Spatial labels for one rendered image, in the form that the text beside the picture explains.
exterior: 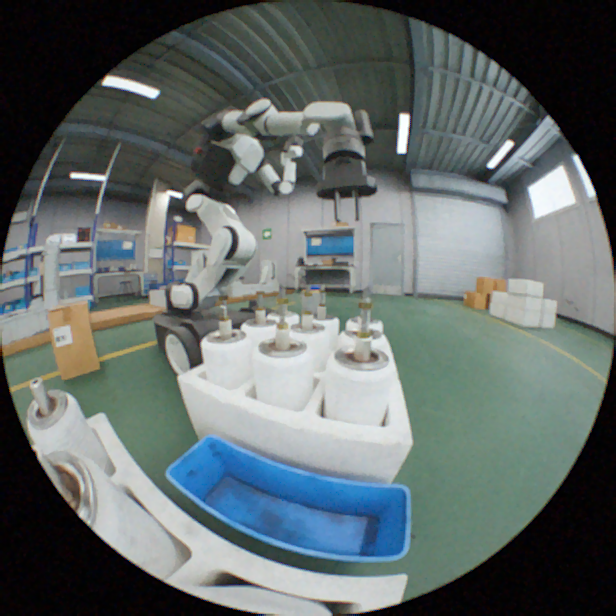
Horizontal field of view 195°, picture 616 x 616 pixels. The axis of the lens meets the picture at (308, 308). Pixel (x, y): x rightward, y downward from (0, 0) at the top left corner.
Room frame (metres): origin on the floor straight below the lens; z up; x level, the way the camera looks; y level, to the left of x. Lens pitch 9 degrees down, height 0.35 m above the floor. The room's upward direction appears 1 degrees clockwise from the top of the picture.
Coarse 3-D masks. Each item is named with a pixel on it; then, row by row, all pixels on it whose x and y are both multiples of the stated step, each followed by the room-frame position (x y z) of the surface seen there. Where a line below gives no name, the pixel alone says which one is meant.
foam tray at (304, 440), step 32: (192, 384) 0.23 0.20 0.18; (320, 384) 0.26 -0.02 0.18; (192, 416) 0.24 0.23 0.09; (224, 416) 0.21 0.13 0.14; (256, 416) 0.19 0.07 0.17; (288, 416) 0.18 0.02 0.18; (320, 416) 0.22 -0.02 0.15; (384, 416) 0.21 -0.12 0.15; (256, 448) 0.19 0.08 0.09; (288, 448) 0.17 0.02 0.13; (320, 448) 0.16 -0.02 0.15; (352, 448) 0.14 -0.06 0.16; (384, 448) 0.13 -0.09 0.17; (352, 480) 0.14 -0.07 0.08; (384, 480) 0.12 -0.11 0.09
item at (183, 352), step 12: (168, 336) 0.49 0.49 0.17; (180, 336) 0.46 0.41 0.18; (192, 336) 0.49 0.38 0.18; (168, 348) 0.50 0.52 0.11; (180, 348) 0.48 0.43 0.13; (192, 348) 0.46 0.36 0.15; (168, 360) 0.51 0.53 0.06; (180, 360) 0.49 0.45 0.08; (192, 360) 0.45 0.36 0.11; (180, 372) 0.49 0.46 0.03
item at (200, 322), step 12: (168, 288) 0.85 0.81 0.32; (168, 300) 0.84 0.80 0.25; (252, 300) 0.89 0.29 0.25; (168, 312) 0.81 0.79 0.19; (180, 312) 0.86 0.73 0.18; (192, 312) 0.57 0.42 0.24; (204, 312) 0.94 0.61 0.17; (216, 312) 0.95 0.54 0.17; (228, 312) 0.96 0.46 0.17; (240, 312) 0.85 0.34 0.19; (252, 312) 0.85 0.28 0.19; (156, 324) 0.64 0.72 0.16; (168, 324) 0.64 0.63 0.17; (180, 324) 0.55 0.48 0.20; (192, 324) 0.52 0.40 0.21; (204, 324) 0.56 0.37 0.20; (216, 324) 0.60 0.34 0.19; (240, 324) 0.71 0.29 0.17; (156, 336) 0.67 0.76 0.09; (204, 336) 0.53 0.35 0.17
